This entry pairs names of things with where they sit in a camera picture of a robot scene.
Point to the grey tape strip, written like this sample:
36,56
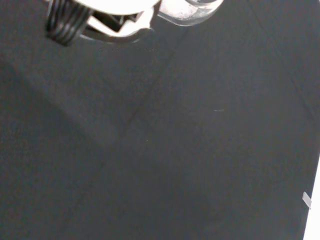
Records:
306,200

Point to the black bench cloth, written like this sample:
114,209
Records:
150,150

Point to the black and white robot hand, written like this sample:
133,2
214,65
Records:
112,15

